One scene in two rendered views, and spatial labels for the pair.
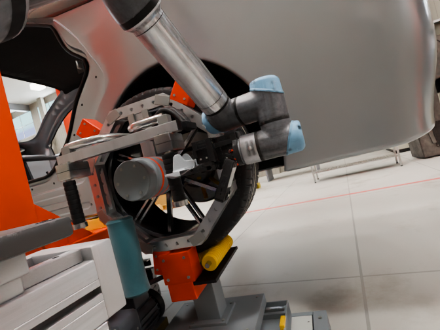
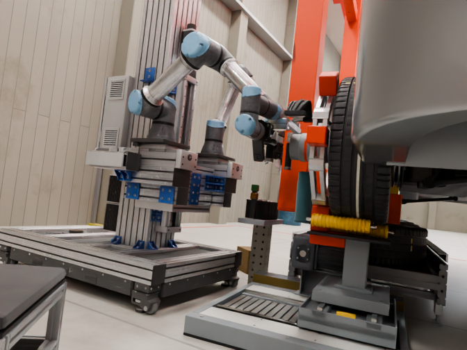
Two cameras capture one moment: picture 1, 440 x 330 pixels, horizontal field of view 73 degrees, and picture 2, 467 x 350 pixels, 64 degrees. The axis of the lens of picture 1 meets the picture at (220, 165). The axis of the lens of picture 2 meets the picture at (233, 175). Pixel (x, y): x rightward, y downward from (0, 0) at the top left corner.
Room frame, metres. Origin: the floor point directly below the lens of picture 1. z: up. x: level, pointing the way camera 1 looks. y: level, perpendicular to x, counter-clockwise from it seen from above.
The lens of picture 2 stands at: (0.86, -1.59, 0.58)
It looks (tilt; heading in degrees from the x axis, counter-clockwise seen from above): 3 degrees up; 97
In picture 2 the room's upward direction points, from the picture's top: 6 degrees clockwise
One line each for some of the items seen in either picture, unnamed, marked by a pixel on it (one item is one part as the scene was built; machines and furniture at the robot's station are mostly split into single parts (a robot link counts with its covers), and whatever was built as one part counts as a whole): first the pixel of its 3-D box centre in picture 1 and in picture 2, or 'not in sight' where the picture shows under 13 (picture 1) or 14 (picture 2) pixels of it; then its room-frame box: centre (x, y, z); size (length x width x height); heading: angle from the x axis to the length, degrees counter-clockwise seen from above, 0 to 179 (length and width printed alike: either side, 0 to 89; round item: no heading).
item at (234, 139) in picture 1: (219, 154); (260, 132); (0.77, 0.00, 0.86); 0.12 x 0.08 x 0.09; 74
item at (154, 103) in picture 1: (158, 175); (328, 148); (1.08, 0.23, 0.85); 0.54 x 0.07 x 0.54; 74
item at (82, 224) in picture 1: (74, 203); (288, 155); (0.90, 0.46, 0.83); 0.04 x 0.04 x 0.16
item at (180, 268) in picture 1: (186, 268); (329, 226); (1.11, 0.22, 0.48); 0.16 x 0.12 x 0.17; 164
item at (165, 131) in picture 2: not in sight; (162, 132); (0.23, 0.30, 0.87); 0.15 x 0.15 x 0.10
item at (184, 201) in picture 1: (173, 178); (269, 145); (0.80, 0.13, 0.83); 0.04 x 0.04 x 0.16
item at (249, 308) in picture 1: (207, 293); (355, 266); (1.24, 0.18, 0.32); 0.40 x 0.30 x 0.28; 74
